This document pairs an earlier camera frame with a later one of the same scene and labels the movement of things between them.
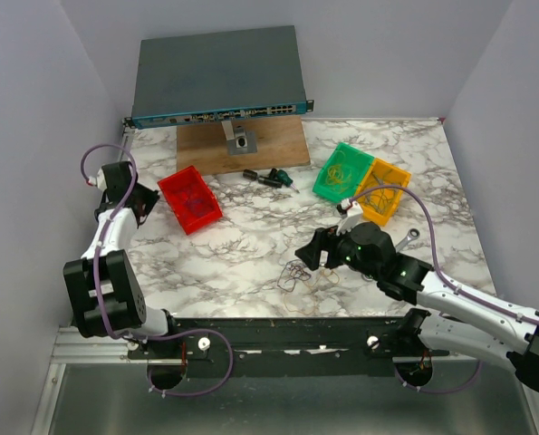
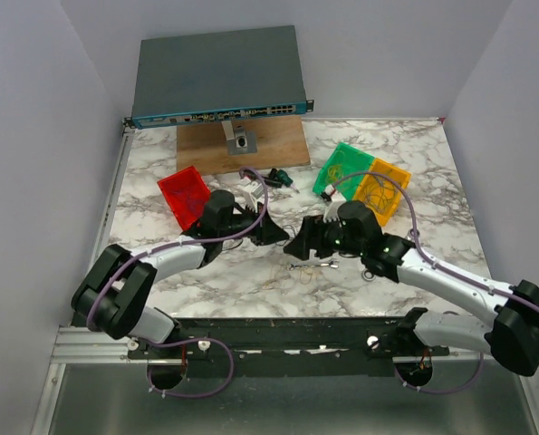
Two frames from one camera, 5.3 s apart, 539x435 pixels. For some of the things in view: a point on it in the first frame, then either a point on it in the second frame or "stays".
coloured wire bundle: [300, 285] → [284, 274]
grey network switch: [218, 77] stays
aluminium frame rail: [71, 347] stays
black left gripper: [151, 198] → [267, 232]
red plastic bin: [190, 199] stays
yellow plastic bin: [380, 206] stays
